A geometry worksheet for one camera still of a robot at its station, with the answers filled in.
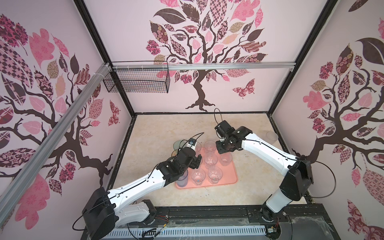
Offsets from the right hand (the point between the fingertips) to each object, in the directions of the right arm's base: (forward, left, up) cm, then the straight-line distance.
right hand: (221, 145), depth 83 cm
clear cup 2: (+7, +5, -13) cm, 16 cm away
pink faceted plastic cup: (-2, -4, -13) cm, 14 cm away
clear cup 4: (-12, +3, -13) cm, 18 cm away
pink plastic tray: (-12, -5, -16) cm, 21 cm away
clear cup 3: (-12, +14, -14) cm, 23 cm away
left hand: (-6, +16, 0) cm, 17 cm away
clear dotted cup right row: (+14, -38, -10) cm, 42 cm away
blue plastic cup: (-19, +21, -1) cm, 29 cm away
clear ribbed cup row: (-4, +6, -9) cm, 12 cm away
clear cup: (+6, +13, -10) cm, 17 cm away
